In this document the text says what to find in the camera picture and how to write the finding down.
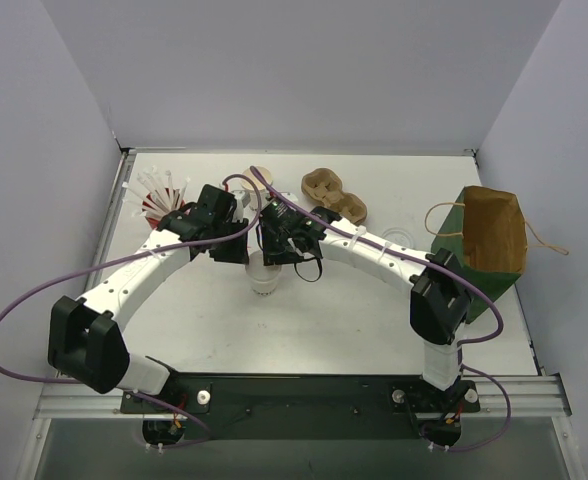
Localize green paper takeout bag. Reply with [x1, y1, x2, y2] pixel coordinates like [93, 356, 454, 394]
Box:
[423, 185, 570, 329]

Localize aluminium frame rail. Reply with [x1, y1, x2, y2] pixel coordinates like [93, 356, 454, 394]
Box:
[33, 376, 572, 420]

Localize white wrapped straws bundle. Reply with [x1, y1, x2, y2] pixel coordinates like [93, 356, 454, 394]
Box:
[121, 166, 190, 222]

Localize brown pulp cup carrier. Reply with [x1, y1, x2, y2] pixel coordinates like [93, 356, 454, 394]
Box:
[301, 168, 368, 225]

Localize clear plastic cup lid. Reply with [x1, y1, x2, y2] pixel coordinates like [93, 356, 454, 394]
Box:
[382, 227, 416, 249]

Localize red straw holder cup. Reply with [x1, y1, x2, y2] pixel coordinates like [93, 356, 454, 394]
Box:
[141, 189, 186, 230]

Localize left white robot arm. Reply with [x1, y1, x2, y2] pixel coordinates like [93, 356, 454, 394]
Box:
[47, 185, 249, 412]

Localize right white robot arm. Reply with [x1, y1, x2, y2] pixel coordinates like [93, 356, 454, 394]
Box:
[259, 199, 471, 391]

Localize white paper coffee cup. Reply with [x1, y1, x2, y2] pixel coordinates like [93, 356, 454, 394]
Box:
[245, 251, 281, 296]

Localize stacked white paper cups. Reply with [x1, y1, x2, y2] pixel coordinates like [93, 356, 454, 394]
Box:
[241, 166, 273, 203]

